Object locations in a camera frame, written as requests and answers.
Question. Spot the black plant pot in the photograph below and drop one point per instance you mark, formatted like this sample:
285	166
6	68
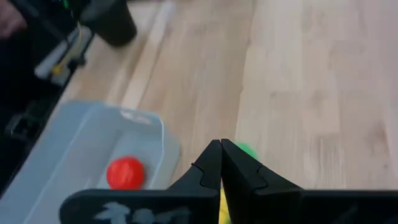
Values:
109	21

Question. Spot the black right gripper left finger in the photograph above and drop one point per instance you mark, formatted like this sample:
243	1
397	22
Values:
174	205

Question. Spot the person's hand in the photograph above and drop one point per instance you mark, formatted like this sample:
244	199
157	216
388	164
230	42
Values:
11	18

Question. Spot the green toy ball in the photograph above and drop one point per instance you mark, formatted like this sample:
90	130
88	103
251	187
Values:
248	150

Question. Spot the white metal bar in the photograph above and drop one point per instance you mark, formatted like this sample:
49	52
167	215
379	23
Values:
51	60

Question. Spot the yellow toy produce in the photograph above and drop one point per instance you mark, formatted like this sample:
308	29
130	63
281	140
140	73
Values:
224	208

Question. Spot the translucent plastic tupperware container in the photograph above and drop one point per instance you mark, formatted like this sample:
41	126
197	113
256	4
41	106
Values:
146	140

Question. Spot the red toy tomato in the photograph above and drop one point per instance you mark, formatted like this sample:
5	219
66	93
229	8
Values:
125	173

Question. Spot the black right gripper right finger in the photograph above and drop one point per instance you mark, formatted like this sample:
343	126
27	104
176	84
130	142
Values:
280	205

